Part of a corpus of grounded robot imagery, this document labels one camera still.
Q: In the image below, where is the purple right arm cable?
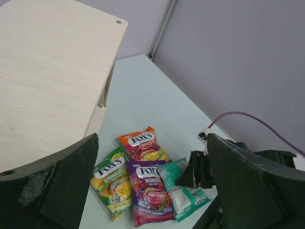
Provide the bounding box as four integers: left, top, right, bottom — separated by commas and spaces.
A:
207, 111, 305, 157

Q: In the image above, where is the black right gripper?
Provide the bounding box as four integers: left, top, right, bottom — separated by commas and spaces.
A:
175, 151, 215, 189

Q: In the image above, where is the teal candy bag back side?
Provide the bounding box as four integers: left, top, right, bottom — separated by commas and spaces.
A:
157, 158, 210, 222

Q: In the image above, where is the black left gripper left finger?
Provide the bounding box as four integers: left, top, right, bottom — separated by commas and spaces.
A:
0, 133, 99, 229

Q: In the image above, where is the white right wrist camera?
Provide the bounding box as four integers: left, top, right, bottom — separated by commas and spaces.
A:
197, 127, 211, 142

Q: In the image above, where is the light wooden two-tier shelf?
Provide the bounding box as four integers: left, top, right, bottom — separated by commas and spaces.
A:
0, 0, 128, 171

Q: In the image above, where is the orange Fox's fruits candy bag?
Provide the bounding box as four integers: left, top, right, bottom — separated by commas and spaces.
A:
118, 126, 172, 163

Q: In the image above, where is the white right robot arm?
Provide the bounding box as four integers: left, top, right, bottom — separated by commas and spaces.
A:
175, 134, 305, 203

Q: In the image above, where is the purple Fox's berries candy bag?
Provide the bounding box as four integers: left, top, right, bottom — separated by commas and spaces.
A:
125, 160, 175, 227

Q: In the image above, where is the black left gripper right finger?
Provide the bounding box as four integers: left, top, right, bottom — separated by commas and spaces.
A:
207, 134, 305, 229

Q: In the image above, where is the green Fox's spring tea bag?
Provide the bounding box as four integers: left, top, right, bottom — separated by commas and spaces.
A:
91, 147, 132, 221

